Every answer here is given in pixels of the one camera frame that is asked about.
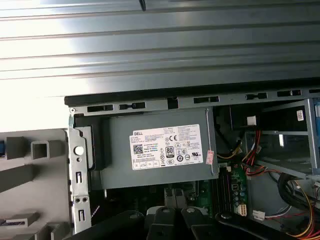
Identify grey power supply unit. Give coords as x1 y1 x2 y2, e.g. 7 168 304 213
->
74 107 220 191

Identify thick black cable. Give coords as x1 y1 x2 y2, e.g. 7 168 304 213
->
276 172 315 220

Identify red orange power wires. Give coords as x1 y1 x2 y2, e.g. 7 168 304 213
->
241 129 276 179

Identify grey parts rack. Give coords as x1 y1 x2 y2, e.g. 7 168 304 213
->
0 128 74 240

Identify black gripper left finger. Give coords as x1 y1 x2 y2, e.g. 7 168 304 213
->
63 206 178 240

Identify multicoloured power wire bundle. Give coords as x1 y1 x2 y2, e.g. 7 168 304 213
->
287 184 320 240

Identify thin wires with white plug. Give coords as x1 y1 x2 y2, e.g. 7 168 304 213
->
252 204 294 222

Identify metal drive cage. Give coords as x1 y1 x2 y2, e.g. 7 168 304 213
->
243 98 320 181

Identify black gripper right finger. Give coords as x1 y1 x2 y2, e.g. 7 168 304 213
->
180 207 297 240

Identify green motherboard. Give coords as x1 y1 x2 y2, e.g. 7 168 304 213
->
162 161 250 218

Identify black open PC case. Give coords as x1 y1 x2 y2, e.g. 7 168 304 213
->
64 84 320 240

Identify yellow black power wires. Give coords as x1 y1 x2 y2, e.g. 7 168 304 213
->
216 139 249 164

